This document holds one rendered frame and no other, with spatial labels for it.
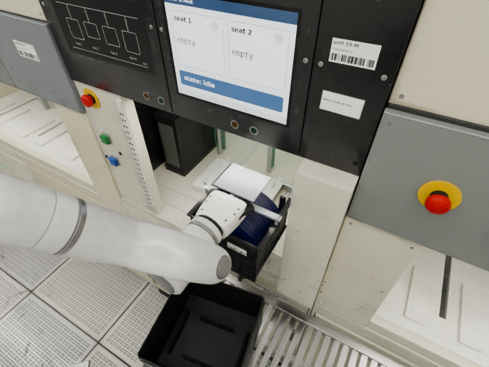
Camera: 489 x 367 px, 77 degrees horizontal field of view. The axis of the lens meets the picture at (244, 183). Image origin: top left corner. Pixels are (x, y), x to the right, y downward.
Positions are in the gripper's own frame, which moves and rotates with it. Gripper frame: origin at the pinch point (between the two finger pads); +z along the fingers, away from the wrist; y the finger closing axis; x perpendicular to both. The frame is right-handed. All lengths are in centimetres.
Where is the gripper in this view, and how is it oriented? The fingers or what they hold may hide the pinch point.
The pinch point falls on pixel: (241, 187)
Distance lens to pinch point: 81.6
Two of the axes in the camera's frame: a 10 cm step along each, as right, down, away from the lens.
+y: 8.7, 3.6, -3.5
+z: 5.0, -6.0, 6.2
